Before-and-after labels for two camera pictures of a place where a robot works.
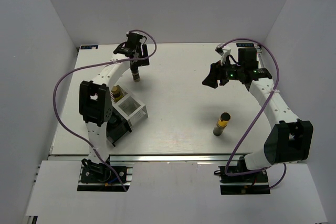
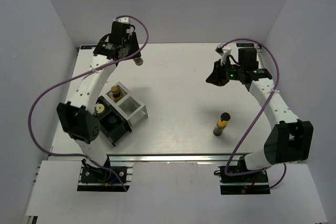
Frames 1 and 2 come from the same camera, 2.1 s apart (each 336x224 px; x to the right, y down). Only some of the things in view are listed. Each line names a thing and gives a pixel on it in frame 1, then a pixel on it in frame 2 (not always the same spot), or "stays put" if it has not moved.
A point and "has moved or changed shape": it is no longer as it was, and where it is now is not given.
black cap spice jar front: [114, 121] stays put
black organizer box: [117, 126] stays put
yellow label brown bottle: [116, 93] stays put
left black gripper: [143, 60] -> [133, 40]
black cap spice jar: [135, 73] has moved or changed shape
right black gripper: [216, 73] stays put
